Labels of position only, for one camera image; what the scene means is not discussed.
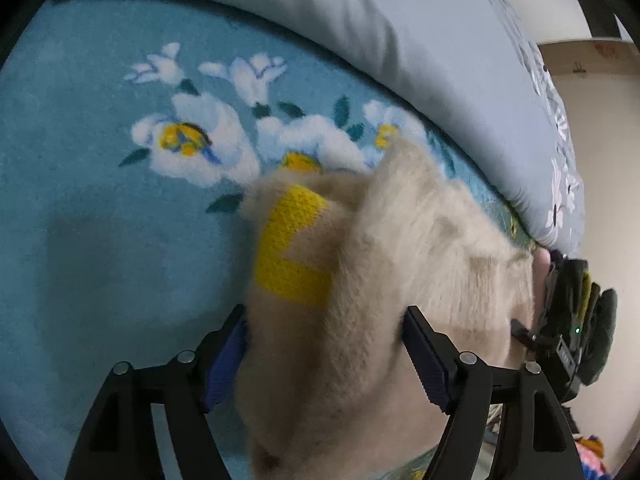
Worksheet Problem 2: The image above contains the right hand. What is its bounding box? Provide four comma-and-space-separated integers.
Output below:
532, 247, 551, 330

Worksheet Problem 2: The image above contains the teal floral plush blanket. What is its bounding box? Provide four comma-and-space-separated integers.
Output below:
1, 0, 532, 479

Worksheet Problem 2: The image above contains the fluffy beige sweater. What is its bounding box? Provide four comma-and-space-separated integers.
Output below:
235, 139, 534, 479

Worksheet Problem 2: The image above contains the light blue floral quilt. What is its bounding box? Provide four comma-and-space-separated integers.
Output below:
49, 0, 586, 256

